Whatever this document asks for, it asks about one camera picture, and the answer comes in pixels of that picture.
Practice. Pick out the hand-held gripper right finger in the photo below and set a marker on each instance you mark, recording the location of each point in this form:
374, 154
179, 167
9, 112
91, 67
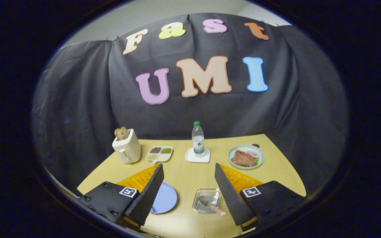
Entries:
230, 195

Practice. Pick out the white divided snack dish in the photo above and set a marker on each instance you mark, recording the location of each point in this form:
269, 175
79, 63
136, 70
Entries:
160, 154

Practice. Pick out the white toaster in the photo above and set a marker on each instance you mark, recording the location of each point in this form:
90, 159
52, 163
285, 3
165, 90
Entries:
127, 148

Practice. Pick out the blue plate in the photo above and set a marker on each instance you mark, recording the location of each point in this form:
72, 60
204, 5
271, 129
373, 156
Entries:
165, 198

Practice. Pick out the green plate of meat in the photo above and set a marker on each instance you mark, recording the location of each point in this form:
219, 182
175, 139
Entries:
245, 158

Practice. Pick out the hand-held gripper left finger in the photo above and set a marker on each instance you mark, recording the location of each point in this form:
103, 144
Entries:
150, 195

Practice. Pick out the clear square glass dish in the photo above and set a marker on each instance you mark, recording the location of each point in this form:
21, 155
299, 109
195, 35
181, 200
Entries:
198, 206

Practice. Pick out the clear plastic water bottle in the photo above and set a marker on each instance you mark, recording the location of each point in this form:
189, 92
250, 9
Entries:
198, 142

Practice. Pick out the white square coaster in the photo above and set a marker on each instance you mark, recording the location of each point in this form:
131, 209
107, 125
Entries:
190, 158

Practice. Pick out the toast slice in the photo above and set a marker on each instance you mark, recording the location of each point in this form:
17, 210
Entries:
118, 134
124, 132

